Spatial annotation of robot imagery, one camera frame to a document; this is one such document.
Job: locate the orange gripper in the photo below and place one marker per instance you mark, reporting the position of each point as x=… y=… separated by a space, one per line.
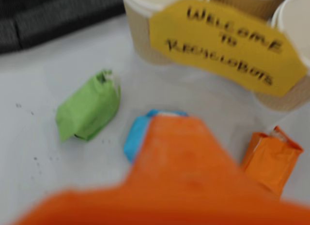
x=179 y=157

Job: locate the blue paper packet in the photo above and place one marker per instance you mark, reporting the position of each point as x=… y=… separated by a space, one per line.
x=135 y=138

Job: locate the orange paper packet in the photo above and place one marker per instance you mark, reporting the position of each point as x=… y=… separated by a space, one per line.
x=271 y=162

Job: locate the green paper packet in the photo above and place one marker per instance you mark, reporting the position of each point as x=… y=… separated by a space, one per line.
x=89 y=109

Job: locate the yellow welcome sign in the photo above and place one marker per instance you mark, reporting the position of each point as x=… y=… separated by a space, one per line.
x=218 y=46

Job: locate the paper cup with green tag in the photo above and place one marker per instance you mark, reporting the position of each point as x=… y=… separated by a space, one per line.
x=138 y=36

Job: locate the paper cup with blue tag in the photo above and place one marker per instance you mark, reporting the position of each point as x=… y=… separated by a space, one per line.
x=254 y=2

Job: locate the short dark foam border strip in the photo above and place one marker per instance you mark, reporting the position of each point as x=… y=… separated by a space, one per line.
x=67 y=26

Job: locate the paper cup with orange tag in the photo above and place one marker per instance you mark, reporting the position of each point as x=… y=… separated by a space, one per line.
x=298 y=21

